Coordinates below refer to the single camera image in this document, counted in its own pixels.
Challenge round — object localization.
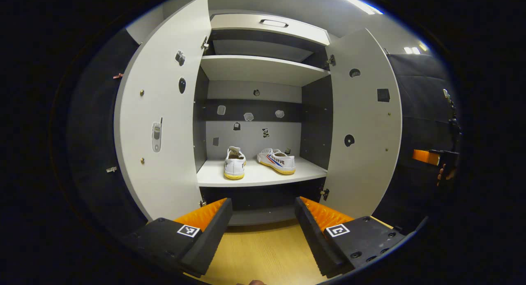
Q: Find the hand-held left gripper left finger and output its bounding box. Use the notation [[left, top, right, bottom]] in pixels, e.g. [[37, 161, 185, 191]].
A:
[[123, 197, 233, 278]]

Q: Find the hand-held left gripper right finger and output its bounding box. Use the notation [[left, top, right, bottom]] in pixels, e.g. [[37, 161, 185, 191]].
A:
[[294, 196, 405, 278]]

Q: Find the cabinet door with disc sticker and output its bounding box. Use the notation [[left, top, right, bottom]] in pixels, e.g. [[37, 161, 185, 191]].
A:
[[325, 28, 402, 220]]

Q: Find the white canvas shoe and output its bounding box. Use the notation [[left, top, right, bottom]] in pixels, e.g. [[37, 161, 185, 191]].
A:
[[257, 148, 296, 175], [224, 146, 247, 180]]

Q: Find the cabinet door with phone sticker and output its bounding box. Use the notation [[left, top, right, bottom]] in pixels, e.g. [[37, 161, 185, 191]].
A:
[[114, 0, 212, 222]]

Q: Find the black backdrop cloth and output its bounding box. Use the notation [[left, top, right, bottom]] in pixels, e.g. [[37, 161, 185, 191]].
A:
[[68, 28, 463, 236]]

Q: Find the long ceiling light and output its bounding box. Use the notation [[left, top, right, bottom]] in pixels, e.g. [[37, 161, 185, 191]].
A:
[[327, 0, 385, 15]]

